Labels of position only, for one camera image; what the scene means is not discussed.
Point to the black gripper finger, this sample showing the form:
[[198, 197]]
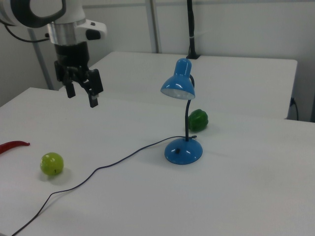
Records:
[[70, 91], [94, 83]]

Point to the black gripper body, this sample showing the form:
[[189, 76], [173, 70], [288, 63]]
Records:
[[71, 57]]

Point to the blue gooseneck desk lamp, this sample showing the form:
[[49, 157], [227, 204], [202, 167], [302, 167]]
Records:
[[183, 152]]

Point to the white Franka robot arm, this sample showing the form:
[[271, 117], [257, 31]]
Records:
[[71, 12]]

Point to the light green apple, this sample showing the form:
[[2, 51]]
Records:
[[51, 163]]

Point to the red chili pepper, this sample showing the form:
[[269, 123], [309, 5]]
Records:
[[12, 145]]

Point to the green bell pepper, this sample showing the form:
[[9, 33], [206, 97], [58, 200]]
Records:
[[199, 120]]

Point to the black pole with clamp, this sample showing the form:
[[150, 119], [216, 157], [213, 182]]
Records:
[[191, 24]]

